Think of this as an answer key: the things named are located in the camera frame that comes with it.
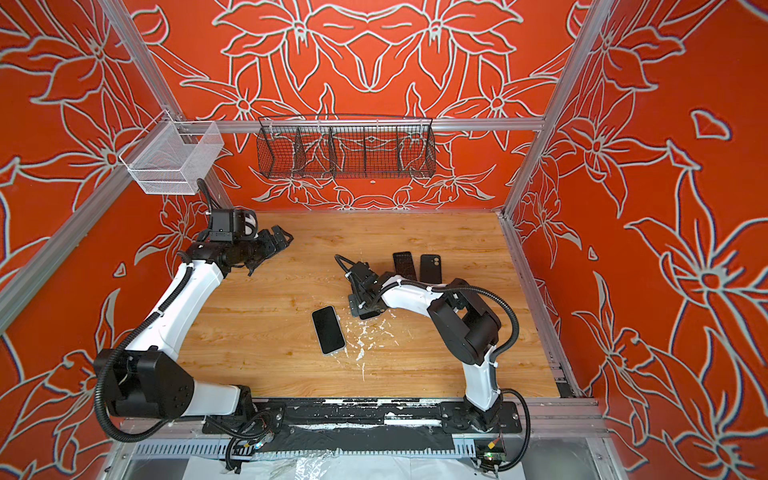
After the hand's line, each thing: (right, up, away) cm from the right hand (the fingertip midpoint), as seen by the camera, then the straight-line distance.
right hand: (363, 302), depth 93 cm
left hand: (-22, +19, -11) cm, 32 cm away
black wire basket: (-6, +52, +7) cm, 53 cm away
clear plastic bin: (-61, +46, -2) cm, 76 cm away
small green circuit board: (+33, -31, -24) cm, 51 cm away
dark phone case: (+23, +10, +8) cm, 26 cm away
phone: (+14, +11, +11) cm, 21 cm away
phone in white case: (-10, -7, -5) cm, 13 cm away
